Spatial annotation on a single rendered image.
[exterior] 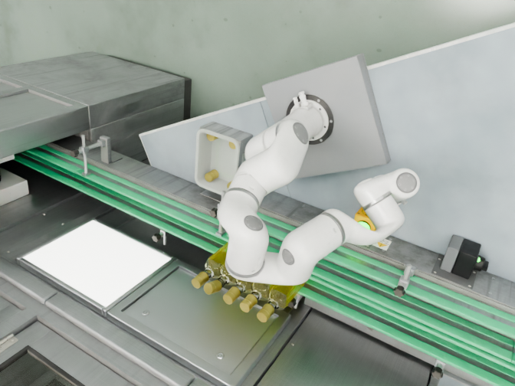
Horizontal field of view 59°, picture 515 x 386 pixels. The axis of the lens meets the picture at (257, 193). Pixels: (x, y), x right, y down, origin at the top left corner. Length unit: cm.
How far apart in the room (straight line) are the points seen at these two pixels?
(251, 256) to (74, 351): 71
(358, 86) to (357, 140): 16
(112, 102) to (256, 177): 126
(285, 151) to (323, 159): 41
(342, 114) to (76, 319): 100
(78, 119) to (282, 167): 124
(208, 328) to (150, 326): 17
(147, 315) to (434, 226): 91
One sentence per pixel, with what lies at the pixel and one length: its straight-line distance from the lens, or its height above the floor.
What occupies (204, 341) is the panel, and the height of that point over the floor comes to 123.
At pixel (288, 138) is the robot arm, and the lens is 107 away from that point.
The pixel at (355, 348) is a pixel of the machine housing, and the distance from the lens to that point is 154.
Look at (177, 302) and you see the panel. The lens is 154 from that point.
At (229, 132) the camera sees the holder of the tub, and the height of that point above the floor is 80.
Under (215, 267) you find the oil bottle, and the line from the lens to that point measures 145.
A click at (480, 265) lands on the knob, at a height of 81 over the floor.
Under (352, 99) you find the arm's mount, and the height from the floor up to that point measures 80.
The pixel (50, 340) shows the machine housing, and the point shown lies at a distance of 154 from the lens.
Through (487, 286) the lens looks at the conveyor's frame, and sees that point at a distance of 143.
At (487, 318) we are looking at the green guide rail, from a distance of 135.
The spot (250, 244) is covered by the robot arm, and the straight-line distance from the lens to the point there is 93.
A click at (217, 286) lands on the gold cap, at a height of 115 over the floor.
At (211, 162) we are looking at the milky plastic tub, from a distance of 170.
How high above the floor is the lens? 203
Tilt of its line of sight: 51 degrees down
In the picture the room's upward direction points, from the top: 126 degrees counter-clockwise
